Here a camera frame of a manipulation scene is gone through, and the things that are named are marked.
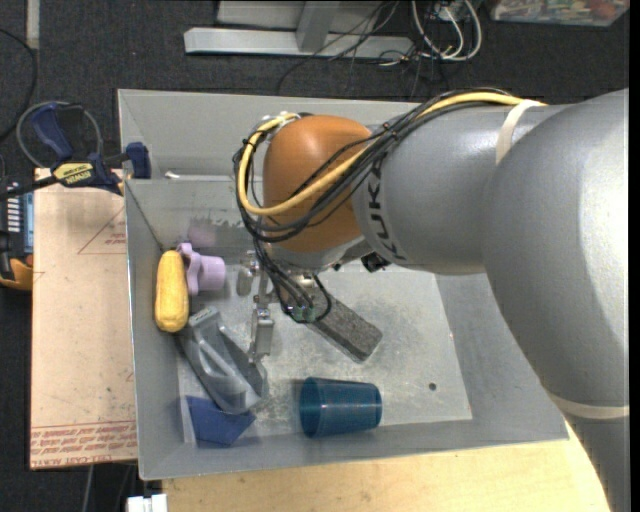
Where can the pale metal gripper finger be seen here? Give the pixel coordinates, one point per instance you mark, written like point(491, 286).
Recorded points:
point(262, 337)
point(244, 282)

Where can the lilac plastic toy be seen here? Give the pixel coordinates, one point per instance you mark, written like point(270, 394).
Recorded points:
point(207, 272)

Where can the grey plastic scoop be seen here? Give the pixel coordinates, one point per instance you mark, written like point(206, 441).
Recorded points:
point(217, 360)

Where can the yellow toy corn cob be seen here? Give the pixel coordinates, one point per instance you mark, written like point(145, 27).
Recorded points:
point(171, 292)

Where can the dark grey flat block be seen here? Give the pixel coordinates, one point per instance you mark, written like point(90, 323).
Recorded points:
point(350, 332)

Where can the blue triangular cloth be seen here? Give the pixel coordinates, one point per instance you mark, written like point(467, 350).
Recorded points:
point(215, 422)

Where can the blue plastic cup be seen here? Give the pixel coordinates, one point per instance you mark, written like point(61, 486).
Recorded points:
point(340, 407)

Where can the grey metal bin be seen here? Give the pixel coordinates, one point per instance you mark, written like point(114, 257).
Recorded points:
point(410, 350)

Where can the brown cardboard board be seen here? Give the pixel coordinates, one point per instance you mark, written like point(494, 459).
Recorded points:
point(80, 320)

